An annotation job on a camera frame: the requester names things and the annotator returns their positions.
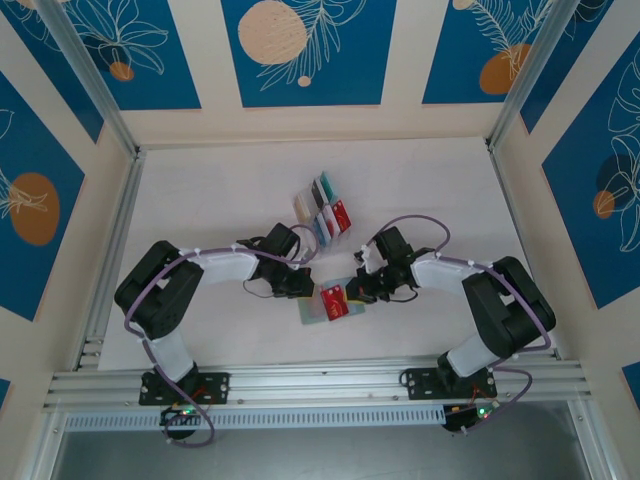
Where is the aluminium table side rail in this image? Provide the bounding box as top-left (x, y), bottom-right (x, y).
top-left (487, 144), bottom-right (566, 361)
top-left (74, 149), bottom-right (147, 371)

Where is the green card holder wallet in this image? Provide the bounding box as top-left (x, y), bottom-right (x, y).
top-left (298, 277), bottom-right (369, 326)

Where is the white slotted cable duct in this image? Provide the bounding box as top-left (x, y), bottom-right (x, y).
top-left (64, 405), bottom-right (446, 432)

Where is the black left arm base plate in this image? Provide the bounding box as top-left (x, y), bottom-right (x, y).
top-left (138, 372), bottom-right (231, 406)

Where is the long aluminium mounting rail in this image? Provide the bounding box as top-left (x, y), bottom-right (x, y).
top-left (42, 352), bottom-right (594, 411)

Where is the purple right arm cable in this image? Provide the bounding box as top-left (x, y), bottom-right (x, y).
top-left (367, 214), bottom-right (554, 436)

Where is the blue card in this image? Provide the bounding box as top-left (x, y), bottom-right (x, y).
top-left (312, 212), bottom-right (331, 246)

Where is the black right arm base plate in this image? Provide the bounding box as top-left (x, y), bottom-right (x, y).
top-left (403, 367), bottom-right (497, 401)

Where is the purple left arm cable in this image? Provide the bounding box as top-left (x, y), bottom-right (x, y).
top-left (123, 223), bottom-right (319, 448)

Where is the clear acrylic card stand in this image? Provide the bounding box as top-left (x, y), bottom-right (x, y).
top-left (291, 172), bottom-right (354, 256)

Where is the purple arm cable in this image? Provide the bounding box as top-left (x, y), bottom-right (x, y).
top-left (367, 214), bottom-right (554, 436)
top-left (123, 223), bottom-right (319, 448)

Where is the aluminium frame post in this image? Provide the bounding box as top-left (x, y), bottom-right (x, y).
top-left (487, 0), bottom-right (574, 151)
top-left (37, 0), bottom-right (140, 156)

